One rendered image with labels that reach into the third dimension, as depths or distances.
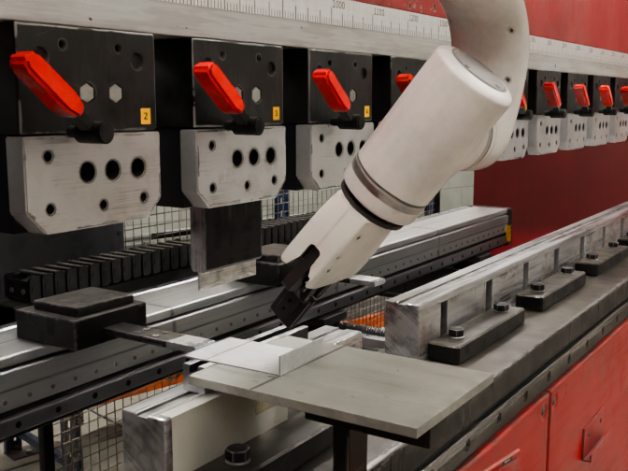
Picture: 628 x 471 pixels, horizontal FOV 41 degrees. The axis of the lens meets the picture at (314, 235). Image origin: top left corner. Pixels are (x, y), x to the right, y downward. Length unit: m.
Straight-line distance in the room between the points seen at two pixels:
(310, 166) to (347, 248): 0.20
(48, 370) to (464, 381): 0.51
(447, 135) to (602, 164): 2.23
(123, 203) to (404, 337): 0.68
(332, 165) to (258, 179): 0.15
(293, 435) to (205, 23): 0.46
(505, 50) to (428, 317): 0.61
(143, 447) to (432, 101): 0.45
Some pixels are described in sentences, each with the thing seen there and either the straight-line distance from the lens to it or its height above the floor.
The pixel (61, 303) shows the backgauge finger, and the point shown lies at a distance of 1.08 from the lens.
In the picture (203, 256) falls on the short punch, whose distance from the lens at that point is 0.90.
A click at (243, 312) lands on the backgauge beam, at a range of 1.37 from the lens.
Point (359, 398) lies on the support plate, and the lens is 0.82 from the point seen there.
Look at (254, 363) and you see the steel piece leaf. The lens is 0.91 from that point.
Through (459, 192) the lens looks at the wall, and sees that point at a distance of 8.51.
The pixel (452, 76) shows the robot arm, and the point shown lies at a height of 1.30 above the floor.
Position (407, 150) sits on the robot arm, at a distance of 0.76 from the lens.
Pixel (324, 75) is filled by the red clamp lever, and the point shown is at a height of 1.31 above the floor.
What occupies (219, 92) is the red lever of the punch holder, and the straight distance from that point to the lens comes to 0.80.
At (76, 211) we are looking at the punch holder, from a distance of 0.72.
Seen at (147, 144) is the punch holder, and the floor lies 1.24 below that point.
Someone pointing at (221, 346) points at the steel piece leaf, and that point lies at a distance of 0.98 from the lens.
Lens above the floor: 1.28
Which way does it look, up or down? 9 degrees down
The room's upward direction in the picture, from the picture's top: straight up
